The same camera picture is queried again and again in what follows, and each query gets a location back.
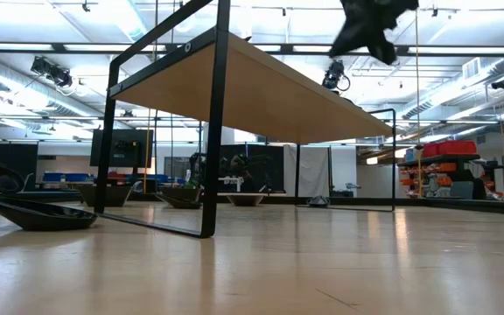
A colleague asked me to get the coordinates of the black monitor screen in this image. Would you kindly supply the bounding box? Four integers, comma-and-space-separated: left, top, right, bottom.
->
89, 129, 155, 169

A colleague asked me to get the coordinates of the black leaf-shaped plate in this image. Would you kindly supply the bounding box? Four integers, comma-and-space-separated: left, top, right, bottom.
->
225, 193, 265, 207

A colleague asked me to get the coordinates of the white curtain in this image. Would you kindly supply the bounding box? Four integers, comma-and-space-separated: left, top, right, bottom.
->
283, 144, 333, 198

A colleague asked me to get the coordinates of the black teardrop plate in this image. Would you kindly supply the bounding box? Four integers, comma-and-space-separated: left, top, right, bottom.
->
152, 192, 204, 210
0, 193, 100, 232

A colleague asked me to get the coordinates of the wooden tray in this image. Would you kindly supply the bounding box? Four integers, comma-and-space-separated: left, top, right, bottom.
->
94, 0, 397, 240

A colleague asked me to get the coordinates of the black wavy square bowl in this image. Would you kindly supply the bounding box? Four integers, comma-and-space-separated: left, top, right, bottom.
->
76, 184, 133, 208

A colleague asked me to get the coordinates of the storage rack with orange bins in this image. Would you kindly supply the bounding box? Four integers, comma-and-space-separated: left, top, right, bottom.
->
398, 139, 498, 199

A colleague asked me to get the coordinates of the black partition panel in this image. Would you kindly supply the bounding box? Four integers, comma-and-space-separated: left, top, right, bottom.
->
0, 126, 39, 192
219, 143, 284, 193

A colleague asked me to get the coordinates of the black wavy square plate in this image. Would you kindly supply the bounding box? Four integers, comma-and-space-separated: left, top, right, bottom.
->
157, 185, 204, 202

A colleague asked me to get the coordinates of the black curved cable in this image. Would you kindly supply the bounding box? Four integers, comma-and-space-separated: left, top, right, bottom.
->
0, 152, 28, 196

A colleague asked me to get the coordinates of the black overhead camera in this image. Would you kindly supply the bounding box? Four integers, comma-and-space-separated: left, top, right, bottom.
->
321, 59, 352, 93

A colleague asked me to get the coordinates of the person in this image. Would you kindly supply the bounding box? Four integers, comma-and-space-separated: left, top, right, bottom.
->
0, 164, 21, 193
220, 152, 256, 187

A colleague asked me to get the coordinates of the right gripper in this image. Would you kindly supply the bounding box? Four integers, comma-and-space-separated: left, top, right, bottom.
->
328, 0, 420, 67

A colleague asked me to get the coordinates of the dark domed object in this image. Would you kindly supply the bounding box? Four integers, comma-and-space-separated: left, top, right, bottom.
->
306, 195, 332, 208

